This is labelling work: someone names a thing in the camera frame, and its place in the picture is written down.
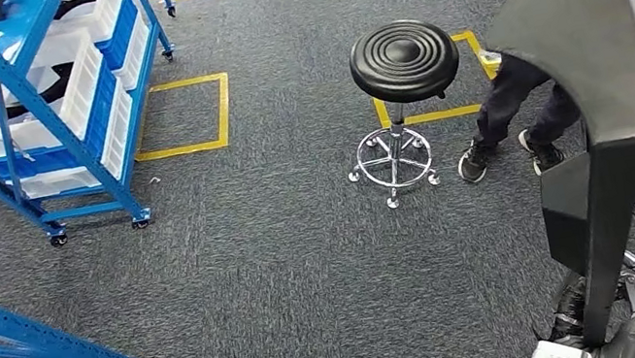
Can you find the black plastic plate part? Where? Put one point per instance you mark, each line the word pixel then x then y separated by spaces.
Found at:
pixel 578 27

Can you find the yellow floor tape square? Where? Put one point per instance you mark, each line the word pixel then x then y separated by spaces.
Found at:
pixel 223 109
pixel 443 114

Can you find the black round stool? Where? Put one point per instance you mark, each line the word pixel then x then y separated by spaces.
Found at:
pixel 404 58

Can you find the white translucent plastic bin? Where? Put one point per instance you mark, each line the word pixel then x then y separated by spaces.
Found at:
pixel 105 12
pixel 136 56
pixel 117 134
pixel 74 96

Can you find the blue plastic bin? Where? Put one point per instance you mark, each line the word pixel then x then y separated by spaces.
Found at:
pixel 122 35
pixel 103 111

